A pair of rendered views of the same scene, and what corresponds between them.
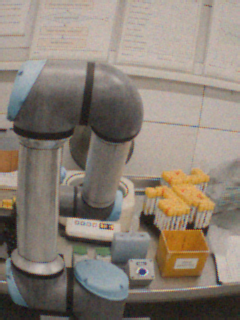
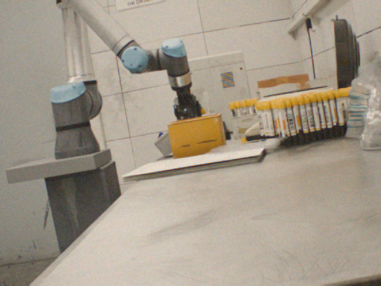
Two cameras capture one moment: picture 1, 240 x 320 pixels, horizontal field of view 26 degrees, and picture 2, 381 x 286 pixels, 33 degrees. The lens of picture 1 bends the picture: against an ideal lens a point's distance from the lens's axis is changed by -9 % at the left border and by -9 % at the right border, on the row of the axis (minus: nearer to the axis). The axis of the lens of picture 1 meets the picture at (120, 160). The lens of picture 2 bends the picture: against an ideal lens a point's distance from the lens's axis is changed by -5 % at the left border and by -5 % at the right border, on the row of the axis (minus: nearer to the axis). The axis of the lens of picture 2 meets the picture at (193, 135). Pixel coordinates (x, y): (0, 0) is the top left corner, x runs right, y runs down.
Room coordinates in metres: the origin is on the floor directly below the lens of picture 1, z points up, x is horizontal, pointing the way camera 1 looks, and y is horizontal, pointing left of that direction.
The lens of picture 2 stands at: (1.85, -1.90, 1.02)
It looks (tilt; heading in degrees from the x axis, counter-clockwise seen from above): 3 degrees down; 107
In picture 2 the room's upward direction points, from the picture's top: 10 degrees counter-clockwise
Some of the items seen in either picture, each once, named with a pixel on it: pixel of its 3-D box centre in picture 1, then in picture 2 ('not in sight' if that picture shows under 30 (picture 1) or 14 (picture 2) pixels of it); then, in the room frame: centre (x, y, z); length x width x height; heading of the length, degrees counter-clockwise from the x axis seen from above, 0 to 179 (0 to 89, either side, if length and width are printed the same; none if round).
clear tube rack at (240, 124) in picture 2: not in sight; (246, 124); (1.39, 0.28, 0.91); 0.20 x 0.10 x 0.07; 103
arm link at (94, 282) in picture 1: (96, 292); (69, 103); (0.90, 0.01, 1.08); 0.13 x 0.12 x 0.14; 97
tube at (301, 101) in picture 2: not in sight; (303, 118); (1.66, -0.30, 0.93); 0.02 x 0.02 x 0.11
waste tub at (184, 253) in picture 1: (181, 254); (198, 137); (1.37, -0.23, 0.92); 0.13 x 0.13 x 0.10; 10
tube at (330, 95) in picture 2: not in sight; (333, 112); (1.73, -0.26, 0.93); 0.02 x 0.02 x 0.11
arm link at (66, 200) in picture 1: (49, 199); (144, 60); (1.12, 0.15, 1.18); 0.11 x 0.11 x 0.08; 7
